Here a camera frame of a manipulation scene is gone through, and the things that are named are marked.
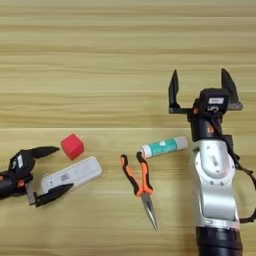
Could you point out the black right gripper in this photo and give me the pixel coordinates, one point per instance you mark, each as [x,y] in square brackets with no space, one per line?
[206,128]

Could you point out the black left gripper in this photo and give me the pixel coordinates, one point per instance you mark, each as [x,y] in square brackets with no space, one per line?
[11,186]

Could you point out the white oblong plastic device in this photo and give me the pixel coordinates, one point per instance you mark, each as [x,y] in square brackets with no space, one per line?
[76,173]

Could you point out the red foam cube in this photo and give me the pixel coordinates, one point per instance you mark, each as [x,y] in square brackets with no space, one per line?
[72,146]

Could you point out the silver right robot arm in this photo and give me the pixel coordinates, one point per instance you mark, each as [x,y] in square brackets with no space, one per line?
[213,186]

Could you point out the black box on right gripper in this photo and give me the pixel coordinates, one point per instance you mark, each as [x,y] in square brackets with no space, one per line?
[214,100]

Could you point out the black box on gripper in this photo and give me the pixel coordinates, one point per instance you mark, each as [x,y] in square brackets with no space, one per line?
[214,100]
[21,163]

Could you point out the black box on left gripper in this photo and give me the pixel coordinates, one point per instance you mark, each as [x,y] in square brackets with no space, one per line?
[21,163]

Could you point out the green white tube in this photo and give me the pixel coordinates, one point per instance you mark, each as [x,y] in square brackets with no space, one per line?
[163,146]

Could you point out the orange black needle-nose pliers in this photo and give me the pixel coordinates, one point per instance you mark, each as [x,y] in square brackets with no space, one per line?
[139,183]

